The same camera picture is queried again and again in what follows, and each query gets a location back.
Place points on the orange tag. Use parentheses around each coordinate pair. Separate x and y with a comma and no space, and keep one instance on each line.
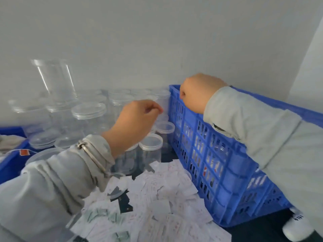
(24,152)

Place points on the white cloth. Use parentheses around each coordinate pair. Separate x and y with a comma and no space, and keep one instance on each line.
(10,143)

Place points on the blue plastic lattice crate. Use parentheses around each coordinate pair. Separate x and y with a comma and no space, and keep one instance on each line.
(222,171)

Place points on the person's right forearm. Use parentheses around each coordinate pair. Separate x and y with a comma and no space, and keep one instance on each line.
(272,138)

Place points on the person's right hand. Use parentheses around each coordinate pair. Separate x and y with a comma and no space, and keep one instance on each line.
(199,91)

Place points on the person's left forearm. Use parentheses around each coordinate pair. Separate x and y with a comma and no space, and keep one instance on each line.
(48,189)

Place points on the person's left hand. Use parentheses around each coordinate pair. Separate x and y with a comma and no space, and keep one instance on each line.
(128,128)

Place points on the pile of white paper slips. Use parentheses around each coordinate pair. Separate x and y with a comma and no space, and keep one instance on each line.
(164,206)

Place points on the group of clear lidded jars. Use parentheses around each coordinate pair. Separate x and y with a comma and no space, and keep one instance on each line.
(88,115)

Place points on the person's left thumb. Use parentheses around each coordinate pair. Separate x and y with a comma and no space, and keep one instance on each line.
(152,114)

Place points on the blue plastic bin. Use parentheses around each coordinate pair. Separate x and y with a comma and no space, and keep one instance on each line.
(11,163)

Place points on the green printed paper slip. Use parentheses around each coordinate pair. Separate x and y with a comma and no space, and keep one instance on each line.
(115,218)
(96,214)

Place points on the white shoe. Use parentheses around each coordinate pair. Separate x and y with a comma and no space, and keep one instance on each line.
(297,225)

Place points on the person's right fingers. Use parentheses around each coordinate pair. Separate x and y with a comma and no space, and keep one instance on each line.
(183,94)

